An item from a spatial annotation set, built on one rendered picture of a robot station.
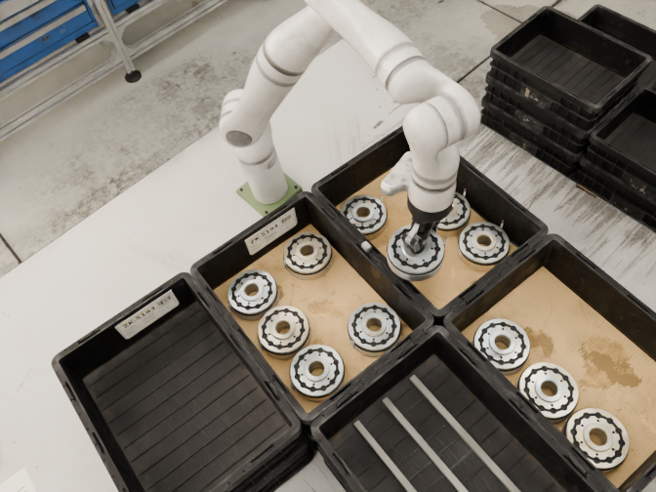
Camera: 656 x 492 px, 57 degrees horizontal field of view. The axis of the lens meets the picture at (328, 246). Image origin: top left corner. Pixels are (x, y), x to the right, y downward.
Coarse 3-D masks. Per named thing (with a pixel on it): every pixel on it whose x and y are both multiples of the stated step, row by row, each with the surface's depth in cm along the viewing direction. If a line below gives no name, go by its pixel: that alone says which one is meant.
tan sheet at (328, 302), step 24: (288, 240) 132; (264, 264) 129; (336, 264) 127; (216, 288) 127; (288, 288) 125; (312, 288) 125; (336, 288) 124; (360, 288) 124; (312, 312) 122; (336, 312) 121; (312, 336) 119; (336, 336) 119; (288, 360) 117; (360, 360) 116; (288, 384) 114; (312, 408) 111
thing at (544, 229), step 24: (384, 144) 131; (312, 192) 126; (504, 192) 121; (336, 216) 122; (528, 216) 118; (360, 240) 118; (528, 240) 115; (384, 264) 115; (504, 264) 113; (408, 288) 112; (432, 312) 109
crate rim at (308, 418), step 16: (304, 192) 126; (288, 208) 124; (320, 208) 123; (256, 224) 123; (336, 224) 121; (240, 240) 121; (352, 240) 118; (208, 256) 119; (368, 256) 118; (192, 272) 118; (384, 272) 114; (208, 288) 117; (400, 288) 112; (416, 304) 110; (432, 320) 108; (240, 336) 110; (416, 336) 107; (256, 352) 108; (368, 368) 104; (352, 384) 103; (288, 400) 102; (336, 400) 102; (304, 416) 101
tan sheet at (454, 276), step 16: (384, 176) 139; (368, 192) 137; (400, 192) 136; (400, 208) 134; (400, 224) 131; (384, 240) 130; (448, 240) 128; (448, 256) 126; (448, 272) 124; (464, 272) 124; (480, 272) 123; (432, 288) 122; (448, 288) 122; (464, 288) 122; (432, 304) 121
